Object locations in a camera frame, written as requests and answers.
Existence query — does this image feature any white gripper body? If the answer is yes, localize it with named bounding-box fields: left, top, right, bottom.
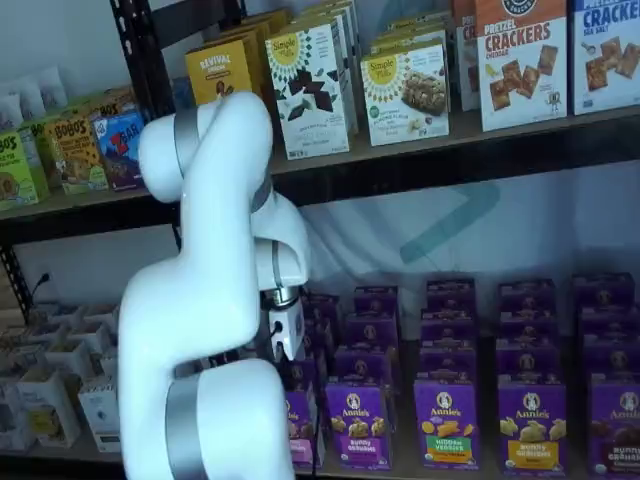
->
left=268, top=304, right=305, bottom=362

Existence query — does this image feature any purple Annie's box pink patch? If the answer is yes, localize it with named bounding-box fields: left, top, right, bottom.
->
left=303, top=319, right=335, bottom=359
left=301, top=293, right=342, bottom=326
left=282, top=357, right=329, bottom=396
left=284, top=384, right=327, bottom=469

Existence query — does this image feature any purple Annie's box green patch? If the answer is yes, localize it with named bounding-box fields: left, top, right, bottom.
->
left=421, top=309, right=477, bottom=350
left=418, top=346, right=479, bottom=385
left=426, top=278, right=476, bottom=314
left=413, top=379, right=481, bottom=471

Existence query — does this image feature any white printed carton box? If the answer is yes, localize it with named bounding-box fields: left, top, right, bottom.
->
left=17, top=369, right=82, bottom=449
left=0, top=344, right=51, bottom=386
left=78, top=319, right=120, bottom=356
left=77, top=378, right=122, bottom=454
left=0, top=382, right=37, bottom=451
left=99, top=349, right=124, bottom=384

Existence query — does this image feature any Simple Mills chocolate thins box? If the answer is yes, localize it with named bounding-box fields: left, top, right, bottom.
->
left=277, top=9, right=359, bottom=139
left=264, top=23, right=351, bottom=160

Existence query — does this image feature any black metal shelf rack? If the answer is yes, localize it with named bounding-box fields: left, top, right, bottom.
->
left=109, top=0, right=640, bottom=480
left=0, top=0, right=181, bottom=326

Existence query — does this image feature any purple Annie's box yellow patch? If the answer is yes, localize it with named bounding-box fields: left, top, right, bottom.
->
left=496, top=308, right=560, bottom=349
left=494, top=344, right=562, bottom=389
left=498, top=278, right=557, bottom=314
left=498, top=383, right=570, bottom=475

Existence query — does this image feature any blue Z Bar box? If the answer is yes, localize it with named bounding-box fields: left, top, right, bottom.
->
left=91, top=110, right=151, bottom=194

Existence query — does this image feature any Simple Mills soft bar box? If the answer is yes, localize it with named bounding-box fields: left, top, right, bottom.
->
left=360, top=42, right=450, bottom=148
left=369, top=29, right=450, bottom=51
left=377, top=17, right=452, bottom=34

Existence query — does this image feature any yellow Revival box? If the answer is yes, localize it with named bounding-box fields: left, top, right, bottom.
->
left=249, top=8, right=294, bottom=39
left=234, top=24, right=274, bottom=99
left=184, top=38, right=254, bottom=107

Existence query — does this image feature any yellow Bobo's box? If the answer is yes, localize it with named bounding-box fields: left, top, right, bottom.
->
left=89, top=88, right=136, bottom=121
left=47, top=117, right=109, bottom=196

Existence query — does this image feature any green Bobo's box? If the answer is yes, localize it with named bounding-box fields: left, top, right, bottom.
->
left=0, top=132, right=39, bottom=211
left=17, top=117, right=51, bottom=199

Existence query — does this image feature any purple Annie's chocolate grahams box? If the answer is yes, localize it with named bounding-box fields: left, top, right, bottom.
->
left=577, top=307, right=640, bottom=349
left=582, top=344, right=640, bottom=386
left=588, top=382, right=640, bottom=480
left=571, top=272, right=636, bottom=311

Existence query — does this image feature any orange pretzel crackers box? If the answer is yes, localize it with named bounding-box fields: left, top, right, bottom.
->
left=474, top=0, right=569, bottom=134
left=452, top=0, right=482, bottom=113

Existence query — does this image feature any blue sea salt crackers box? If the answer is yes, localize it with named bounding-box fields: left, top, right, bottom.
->
left=572, top=0, right=640, bottom=117

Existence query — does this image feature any teal tape strip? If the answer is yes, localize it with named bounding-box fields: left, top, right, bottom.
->
left=399, top=182, right=502, bottom=265

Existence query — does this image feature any white backdrop sheet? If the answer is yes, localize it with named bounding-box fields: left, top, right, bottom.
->
left=294, top=162, right=640, bottom=311

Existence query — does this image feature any white pouch bag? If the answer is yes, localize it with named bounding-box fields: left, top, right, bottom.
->
left=17, top=79, right=47, bottom=121
left=0, top=94, right=26, bottom=132
left=39, top=67, right=70, bottom=109

